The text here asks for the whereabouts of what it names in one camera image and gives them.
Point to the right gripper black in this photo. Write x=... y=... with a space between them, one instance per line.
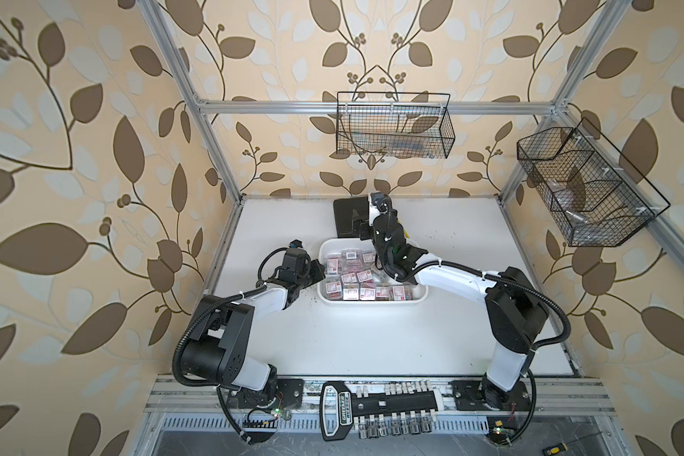
x=395 y=216

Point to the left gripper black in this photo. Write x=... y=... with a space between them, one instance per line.
x=313 y=267

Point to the white plastic storage tray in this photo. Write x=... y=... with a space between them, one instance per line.
x=353 y=277

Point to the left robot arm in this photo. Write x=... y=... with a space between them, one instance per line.
x=212 y=351

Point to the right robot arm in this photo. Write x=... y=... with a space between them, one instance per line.
x=521 y=318

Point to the black socket set holder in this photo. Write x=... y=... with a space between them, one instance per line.
x=402 y=408

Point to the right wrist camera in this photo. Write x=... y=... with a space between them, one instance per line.
x=379 y=205

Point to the black wire basket back wall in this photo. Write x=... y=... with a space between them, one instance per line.
x=394 y=124

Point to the black wire basket wall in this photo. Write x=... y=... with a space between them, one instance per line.
x=596 y=194
x=394 y=124

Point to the black wire basket right wall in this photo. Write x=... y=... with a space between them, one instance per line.
x=596 y=194

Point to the yellow handled screwdriver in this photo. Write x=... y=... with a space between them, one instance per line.
x=562 y=447

